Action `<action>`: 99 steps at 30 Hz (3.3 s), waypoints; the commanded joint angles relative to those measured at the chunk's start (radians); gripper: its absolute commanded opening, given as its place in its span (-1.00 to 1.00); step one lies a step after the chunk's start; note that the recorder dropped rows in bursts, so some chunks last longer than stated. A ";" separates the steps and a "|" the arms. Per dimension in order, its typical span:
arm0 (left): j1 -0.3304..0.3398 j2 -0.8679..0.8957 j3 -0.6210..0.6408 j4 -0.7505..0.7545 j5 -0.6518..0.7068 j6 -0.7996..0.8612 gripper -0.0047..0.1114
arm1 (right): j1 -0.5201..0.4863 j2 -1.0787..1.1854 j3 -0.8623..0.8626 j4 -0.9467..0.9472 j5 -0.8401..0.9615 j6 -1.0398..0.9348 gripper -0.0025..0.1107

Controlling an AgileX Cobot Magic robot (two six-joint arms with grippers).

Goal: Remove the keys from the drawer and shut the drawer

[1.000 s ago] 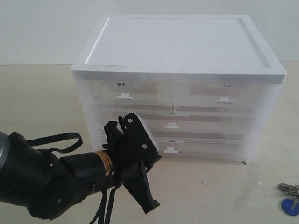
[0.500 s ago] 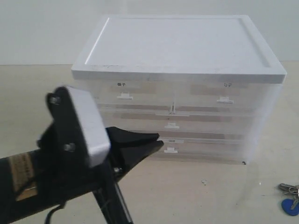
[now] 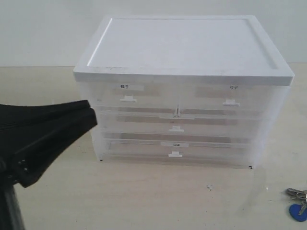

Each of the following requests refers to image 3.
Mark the keys with blue tag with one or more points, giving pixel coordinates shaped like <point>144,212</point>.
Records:
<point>298,211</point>

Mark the clear wide drawer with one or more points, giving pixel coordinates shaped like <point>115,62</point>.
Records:
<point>219,126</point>
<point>161,147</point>

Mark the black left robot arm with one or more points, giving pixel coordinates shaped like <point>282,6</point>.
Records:
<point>10,214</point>

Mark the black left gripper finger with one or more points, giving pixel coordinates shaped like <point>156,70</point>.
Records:
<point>37,150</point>
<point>21,126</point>

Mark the white plastic drawer cabinet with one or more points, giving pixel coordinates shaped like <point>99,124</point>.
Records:
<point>181,50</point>

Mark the clear bottom wide drawer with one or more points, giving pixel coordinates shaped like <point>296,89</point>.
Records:
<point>161,147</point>

